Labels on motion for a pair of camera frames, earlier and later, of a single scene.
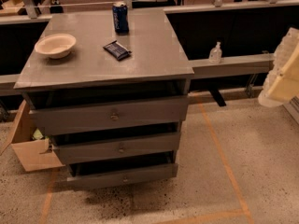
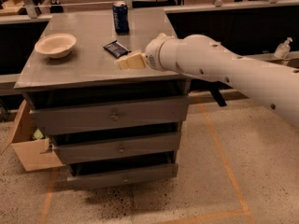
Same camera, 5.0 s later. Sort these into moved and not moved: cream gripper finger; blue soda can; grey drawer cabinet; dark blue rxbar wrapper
Moved: cream gripper finger
Not moved: dark blue rxbar wrapper; grey drawer cabinet; blue soda can
